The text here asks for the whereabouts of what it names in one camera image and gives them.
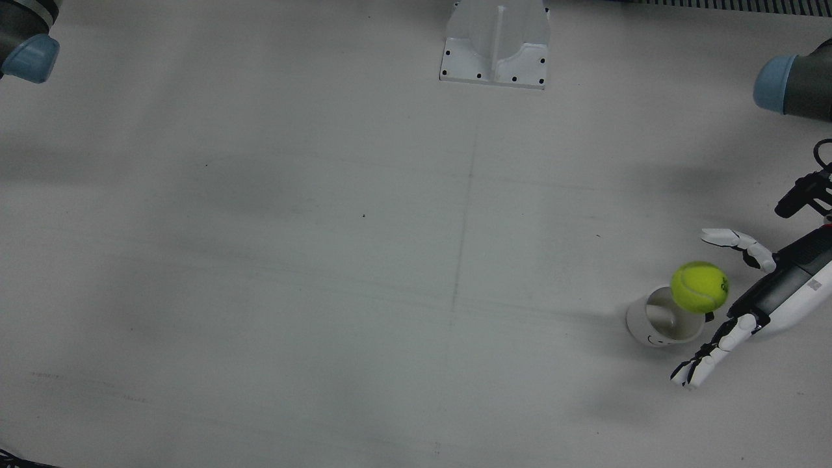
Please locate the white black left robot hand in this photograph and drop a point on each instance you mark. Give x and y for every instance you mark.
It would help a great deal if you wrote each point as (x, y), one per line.
(793, 286)

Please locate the yellow tennis ball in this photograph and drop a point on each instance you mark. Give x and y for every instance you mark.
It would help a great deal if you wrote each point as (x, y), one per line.
(699, 287)

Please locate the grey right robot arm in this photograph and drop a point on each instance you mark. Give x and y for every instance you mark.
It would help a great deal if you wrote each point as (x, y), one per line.
(26, 45)

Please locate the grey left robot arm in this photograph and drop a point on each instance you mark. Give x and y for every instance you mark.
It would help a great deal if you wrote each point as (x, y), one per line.
(803, 84)

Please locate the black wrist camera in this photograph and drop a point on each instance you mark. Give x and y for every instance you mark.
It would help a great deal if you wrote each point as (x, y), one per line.
(799, 195)

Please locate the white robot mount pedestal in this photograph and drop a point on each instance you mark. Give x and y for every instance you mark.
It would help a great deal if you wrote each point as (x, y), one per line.
(495, 45)

